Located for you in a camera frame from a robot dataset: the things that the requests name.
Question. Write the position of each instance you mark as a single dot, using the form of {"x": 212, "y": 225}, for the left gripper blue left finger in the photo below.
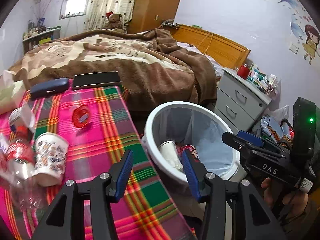
{"x": 122, "y": 174}

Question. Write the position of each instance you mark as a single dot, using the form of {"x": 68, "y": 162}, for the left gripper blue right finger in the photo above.
{"x": 194, "y": 173}

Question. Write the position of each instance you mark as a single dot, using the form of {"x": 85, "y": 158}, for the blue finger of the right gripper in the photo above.
{"x": 254, "y": 140}
{"x": 237, "y": 143}

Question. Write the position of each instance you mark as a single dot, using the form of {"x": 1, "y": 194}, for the red drink can front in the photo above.
{"x": 188, "y": 153}

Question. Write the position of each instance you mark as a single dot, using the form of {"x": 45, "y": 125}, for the beige paper cup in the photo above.
{"x": 169, "y": 152}

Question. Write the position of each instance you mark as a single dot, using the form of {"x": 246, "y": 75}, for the printed paper cup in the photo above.
{"x": 51, "y": 154}

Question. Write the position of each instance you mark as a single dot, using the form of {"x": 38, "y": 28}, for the clear plastic bottle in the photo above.
{"x": 25, "y": 193}

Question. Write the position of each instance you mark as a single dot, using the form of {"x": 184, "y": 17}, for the white trash bin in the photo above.
{"x": 186, "y": 123}

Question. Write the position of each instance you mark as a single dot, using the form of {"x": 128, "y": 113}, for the person's right hand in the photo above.
{"x": 278, "y": 198}

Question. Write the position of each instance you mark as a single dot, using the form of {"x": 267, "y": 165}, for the pile of clothes bags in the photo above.
{"x": 275, "y": 126}

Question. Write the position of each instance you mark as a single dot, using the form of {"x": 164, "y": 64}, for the grey bedside drawer cabinet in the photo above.
{"x": 239, "y": 103}

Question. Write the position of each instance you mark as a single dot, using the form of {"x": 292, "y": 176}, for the pink plaid tablecloth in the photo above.
{"x": 146, "y": 210}

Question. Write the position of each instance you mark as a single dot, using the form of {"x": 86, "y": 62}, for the red mug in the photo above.
{"x": 243, "y": 71}

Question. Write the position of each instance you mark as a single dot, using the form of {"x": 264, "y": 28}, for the wooden headboard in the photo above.
{"x": 224, "y": 51}

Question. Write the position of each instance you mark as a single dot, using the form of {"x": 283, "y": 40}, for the black tablet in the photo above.
{"x": 95, "y": 80}

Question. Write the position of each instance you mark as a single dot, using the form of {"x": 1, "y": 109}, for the brown patterned blanket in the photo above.
{"x": 152, "y": 66}

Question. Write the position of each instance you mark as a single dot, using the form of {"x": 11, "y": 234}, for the dark blue glasses case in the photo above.
{"x": 49, "y": 87}

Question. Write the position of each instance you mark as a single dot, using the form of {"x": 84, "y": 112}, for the tissue pack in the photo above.
{"x": 11, "y": 93}

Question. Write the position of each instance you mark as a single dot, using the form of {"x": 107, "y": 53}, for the teddy bear santa hat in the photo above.
{"x": 114, "y": 22}

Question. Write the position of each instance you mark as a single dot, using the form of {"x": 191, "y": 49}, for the shelf with items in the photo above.
{"x": 38, "y": 34}

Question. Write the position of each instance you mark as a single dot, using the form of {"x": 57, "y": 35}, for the wooden wardrobe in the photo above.
{"x": 150, "y": 14}

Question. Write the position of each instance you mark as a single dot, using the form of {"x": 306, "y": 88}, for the window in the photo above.
{"x": 73, "y": 8}

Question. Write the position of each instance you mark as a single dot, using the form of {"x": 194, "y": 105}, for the patterned curtain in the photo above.
{"x": 96, "y": 16}

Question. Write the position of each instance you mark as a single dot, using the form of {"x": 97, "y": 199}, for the girl wall sticker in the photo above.
{"x": 311, "y": 44}

